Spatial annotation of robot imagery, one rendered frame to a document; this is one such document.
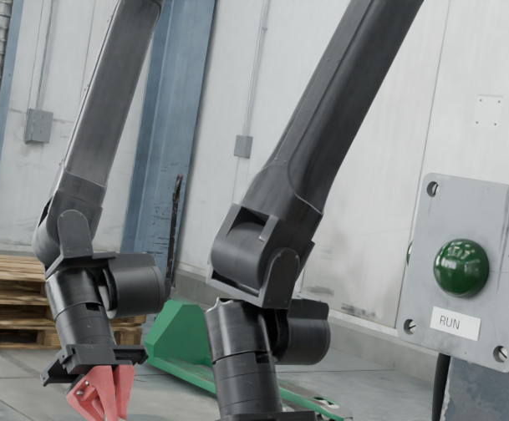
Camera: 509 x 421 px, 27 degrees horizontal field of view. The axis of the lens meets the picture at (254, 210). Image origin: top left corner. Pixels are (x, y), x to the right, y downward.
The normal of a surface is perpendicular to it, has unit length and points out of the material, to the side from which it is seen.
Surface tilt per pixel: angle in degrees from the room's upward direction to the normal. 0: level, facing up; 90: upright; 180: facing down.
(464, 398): 90
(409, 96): 90
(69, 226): 63
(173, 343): 75
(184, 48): 90
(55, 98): 90
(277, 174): 69
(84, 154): 57
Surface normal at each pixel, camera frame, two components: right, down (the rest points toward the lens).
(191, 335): 0.66, -0.11
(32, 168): 0.64, 0.14
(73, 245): 0.42, -0.35
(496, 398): -0.75, -0.08
